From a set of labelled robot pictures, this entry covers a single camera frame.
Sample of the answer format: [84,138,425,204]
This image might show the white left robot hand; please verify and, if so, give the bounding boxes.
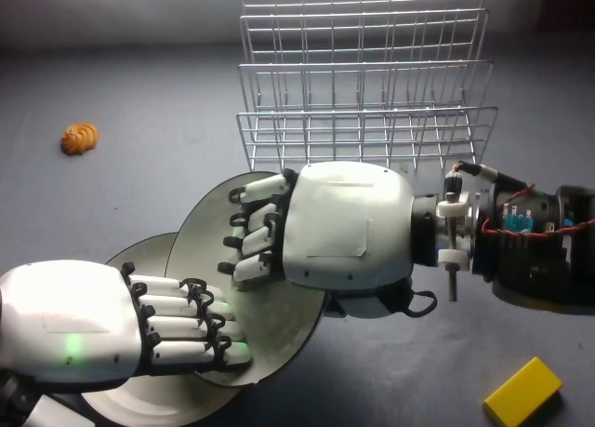
[0,259,255,427]

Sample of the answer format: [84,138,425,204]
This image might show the swirled brown cookie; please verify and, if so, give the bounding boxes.
[59,122,100,157]

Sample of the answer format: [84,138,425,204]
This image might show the silver wire dish rack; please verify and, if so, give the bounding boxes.
[236,0,499,172]

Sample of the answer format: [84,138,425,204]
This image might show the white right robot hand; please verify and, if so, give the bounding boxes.
[217,163,438,319]

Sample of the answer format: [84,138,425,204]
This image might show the yellow rectangular block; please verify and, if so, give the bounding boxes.
[483,355,563,427]

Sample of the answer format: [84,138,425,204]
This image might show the white plate with black rim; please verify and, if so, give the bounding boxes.
[166,170,329,385]
[81,231,255,427]

